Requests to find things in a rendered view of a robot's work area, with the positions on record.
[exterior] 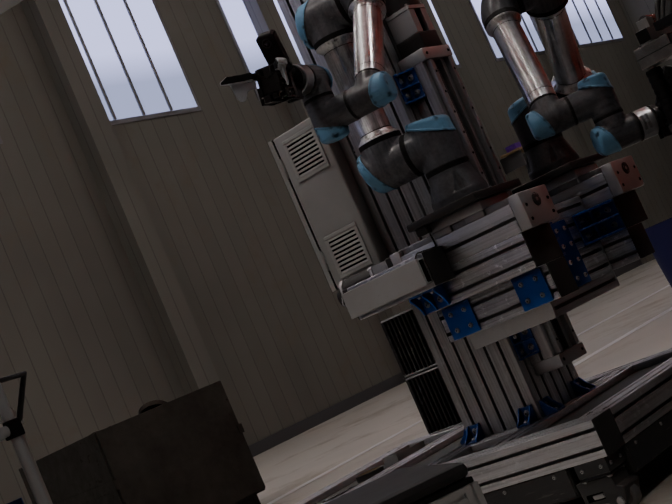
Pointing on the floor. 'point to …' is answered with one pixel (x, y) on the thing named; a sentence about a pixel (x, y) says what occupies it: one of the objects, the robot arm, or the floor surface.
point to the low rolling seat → (419, 487)
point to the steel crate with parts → (159, 458)
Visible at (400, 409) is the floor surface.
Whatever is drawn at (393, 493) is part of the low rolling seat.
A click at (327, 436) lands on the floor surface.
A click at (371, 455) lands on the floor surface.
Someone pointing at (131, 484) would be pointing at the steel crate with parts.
